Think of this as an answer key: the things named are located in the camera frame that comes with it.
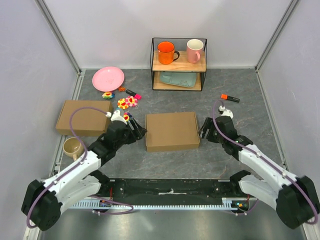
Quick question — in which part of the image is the pink flower toy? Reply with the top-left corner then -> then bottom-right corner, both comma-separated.
125,96 -> 138,107

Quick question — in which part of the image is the small orange flower toy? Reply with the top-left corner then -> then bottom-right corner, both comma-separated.
118,86 -> 126,92

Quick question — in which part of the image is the pink plate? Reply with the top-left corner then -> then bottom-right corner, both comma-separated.
92,66 -> 125,92

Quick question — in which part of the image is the orange black highlighter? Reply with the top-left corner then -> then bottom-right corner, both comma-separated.
220,94 -> 240,103

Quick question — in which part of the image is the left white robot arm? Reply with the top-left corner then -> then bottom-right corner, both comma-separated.
21,118 -> 147,231

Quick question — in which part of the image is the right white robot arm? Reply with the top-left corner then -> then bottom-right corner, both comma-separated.
199,115 -> 320,229

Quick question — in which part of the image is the closed brown cardboard box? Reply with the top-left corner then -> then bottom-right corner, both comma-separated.
55,100 -> 114,137

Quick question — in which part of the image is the black wire wooden shelf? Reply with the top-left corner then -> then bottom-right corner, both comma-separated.
150,37 -> 208,91

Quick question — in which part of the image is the rainbow flower toy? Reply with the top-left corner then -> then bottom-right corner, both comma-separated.
123,112 -> 133,122

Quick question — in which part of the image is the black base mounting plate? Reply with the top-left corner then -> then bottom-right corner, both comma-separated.
95,178 -> 248,206

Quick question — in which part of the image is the orange yellow flower toy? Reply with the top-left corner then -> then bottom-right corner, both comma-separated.
117,98 -> 129,110

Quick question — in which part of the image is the orange mug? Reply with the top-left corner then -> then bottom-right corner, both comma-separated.
157,41 -> 180,65

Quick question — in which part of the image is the grey slotted cable duct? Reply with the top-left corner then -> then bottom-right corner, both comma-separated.
69,197 -> 250,211

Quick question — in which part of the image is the light green tray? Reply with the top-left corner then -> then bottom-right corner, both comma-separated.
159,72 -> 197,88

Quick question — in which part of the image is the beige cup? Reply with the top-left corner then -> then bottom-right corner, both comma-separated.
63,137 -> 85,161

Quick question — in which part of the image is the pink mug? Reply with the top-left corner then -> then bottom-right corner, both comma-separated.
186,39 -> 204,64

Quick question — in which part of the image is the brown cardboard box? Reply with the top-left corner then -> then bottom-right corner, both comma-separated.
145,111 -> 200,153
55,100 -> 114,137

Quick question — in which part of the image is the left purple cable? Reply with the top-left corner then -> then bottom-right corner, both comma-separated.
26,106 -> 135,228

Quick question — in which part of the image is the pink black highlighter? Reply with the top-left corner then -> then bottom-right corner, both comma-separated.
125,89 -> 142,100

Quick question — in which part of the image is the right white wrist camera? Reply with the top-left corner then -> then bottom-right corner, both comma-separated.
218,105 -> 234,119

